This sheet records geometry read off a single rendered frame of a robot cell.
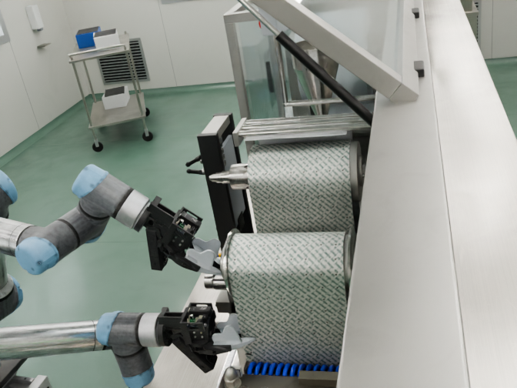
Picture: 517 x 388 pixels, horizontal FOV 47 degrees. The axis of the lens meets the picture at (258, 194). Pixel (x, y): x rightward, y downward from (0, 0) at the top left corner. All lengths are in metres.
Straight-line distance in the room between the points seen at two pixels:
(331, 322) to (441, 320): 0.82
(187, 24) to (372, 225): 6.56
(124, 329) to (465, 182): 0.78
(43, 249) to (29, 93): 5.60
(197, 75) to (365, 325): 6.80
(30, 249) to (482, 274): 0.84
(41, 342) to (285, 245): 0.63
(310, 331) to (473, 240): 0.47
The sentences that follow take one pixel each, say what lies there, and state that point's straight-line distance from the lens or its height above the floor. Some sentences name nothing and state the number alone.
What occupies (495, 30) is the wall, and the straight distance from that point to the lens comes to 6.76.
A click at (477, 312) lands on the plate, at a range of 0.80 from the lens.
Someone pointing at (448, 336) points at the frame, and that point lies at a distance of 0.44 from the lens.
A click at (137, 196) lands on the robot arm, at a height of 1.42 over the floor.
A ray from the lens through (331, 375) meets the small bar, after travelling 1.28.
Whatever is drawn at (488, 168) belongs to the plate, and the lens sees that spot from 1.15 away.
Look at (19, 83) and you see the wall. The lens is 6.71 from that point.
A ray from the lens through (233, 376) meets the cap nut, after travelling 1.30.
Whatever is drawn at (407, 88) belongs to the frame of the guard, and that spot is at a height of 1.67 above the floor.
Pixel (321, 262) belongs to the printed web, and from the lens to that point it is 1.18.
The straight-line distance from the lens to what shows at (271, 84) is 2.13.
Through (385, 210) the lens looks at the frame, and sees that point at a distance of 0.58.
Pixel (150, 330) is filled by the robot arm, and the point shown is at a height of 1.14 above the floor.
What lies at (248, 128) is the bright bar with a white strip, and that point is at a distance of 1.43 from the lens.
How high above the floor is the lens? 1.94
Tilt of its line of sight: 26 degrees down
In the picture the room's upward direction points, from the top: 10 degrees counter-clockwise
